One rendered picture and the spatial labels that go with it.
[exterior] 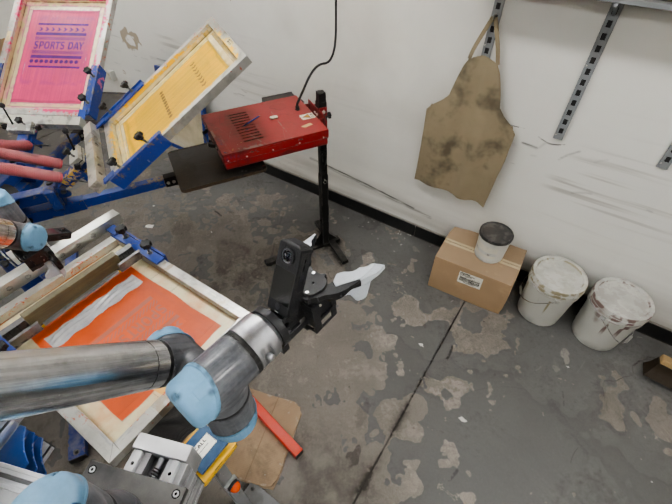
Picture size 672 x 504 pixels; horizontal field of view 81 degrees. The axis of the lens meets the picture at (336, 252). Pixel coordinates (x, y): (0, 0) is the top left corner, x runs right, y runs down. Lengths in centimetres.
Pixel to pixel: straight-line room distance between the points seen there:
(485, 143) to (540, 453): 168
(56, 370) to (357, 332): 213
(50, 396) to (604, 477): 241
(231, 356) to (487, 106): 211
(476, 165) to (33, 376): 237
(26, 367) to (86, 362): 7
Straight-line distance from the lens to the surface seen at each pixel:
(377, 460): 226
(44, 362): 57
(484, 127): 246
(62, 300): 172
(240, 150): 206
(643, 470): 270
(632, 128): 242
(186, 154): 242
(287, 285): 57
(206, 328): 151
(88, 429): 143
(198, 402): 54
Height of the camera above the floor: 216
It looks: 46 degrees down
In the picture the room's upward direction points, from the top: straight up
